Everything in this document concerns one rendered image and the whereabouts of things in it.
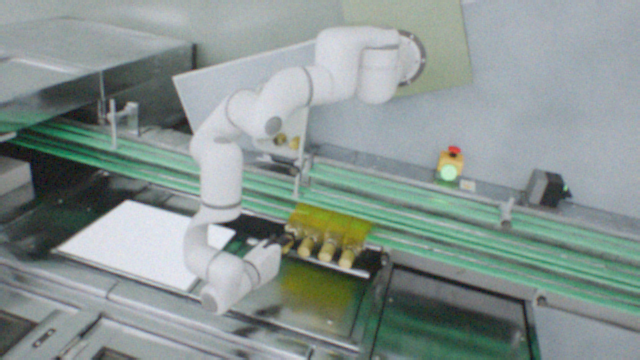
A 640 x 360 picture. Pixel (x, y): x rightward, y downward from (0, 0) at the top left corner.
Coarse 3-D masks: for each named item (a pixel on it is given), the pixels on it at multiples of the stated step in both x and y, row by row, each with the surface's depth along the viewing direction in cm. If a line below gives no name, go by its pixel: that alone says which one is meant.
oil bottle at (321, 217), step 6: (318, 210) 144; (324, 210) 144; (330, 210) 145; (312, 216) 140; (318, 216) 141; (324, 216) 141; (330, 216) 142; (312, 222) 137; (318, 222) 138; (324, 222) 138; (306, 228) 135; (312, 228) 135; (318, 228) 135; (324, 228) 136; (306, 234) 135; (312, 234) 134; (318, 234) 134; (318, 240) 135
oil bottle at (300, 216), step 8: (296, 208) 142; (304, 208) 143; (312, 208) 144; (296, 216) 138; (304, 216) 139; (288, 224) 135; (296, 224) 135; (304, 224) 136; (296, 232) 135; (304, 232) 138
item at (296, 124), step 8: (296, 112) 155; (304, 112) 147; (288, 120) 157; (296, 120) 156; (304, 120) 148; (288, 128) 158; (296, 128) 157; (304, 128) 149; (288, 136) 160; (304, 136) 150; (256, 144) 156; (264, 144) 157; (272, 144) 158; (288, 144) 159; (280, 152) 155; (288, 152) 155; (296, 152) 155
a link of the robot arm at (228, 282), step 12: (216, 264) 102; (228, 264) 101; (240, 264) 103; (216, 276) 101; (228, 276) 101; (240, 276) 103; (204, 288) 106; (216, 288) 103; (228, 288) 103; (240, 288) 109; (204, 300) 107; (216, 300) 105; (228, 300) 105; (216, 312) 106
